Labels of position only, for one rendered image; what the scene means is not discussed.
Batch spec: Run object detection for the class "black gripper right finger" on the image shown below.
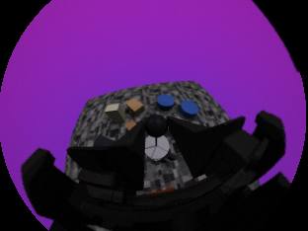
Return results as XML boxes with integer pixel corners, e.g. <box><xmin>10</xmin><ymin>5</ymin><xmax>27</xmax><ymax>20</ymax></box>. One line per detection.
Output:
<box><xmin>167</xmin><ymin>116</ymin><xmax>246</xmax><ymax>179</ymax></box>

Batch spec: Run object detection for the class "glass french press with black handle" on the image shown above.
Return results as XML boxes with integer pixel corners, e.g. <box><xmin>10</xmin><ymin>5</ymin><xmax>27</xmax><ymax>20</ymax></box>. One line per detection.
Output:
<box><xmin>145</xmin><ymin>115</ymin><xmax>178</xmax><ymax>160</ymax></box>

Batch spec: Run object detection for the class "brown rectangular block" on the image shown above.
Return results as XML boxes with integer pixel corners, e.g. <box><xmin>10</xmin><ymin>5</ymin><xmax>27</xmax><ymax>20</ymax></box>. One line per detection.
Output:
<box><xmin>126</xmin><ymin>99</ymin><xmax>145</xmax><ymax>116</ymax></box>

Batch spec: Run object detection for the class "brown cube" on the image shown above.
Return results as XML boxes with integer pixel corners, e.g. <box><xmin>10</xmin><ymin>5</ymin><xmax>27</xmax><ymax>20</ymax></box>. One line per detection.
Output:
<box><xmin>123</xmin><ymin>120</ymin><xmax>135</xmax><ymax>130</ymax></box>

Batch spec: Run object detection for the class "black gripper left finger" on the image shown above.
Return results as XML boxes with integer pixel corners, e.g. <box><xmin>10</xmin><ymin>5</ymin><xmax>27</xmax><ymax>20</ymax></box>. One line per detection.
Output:
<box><xmin>66</xmin><ymin>120</ymin><xmax>146</xmax><ymax>191</ymax></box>

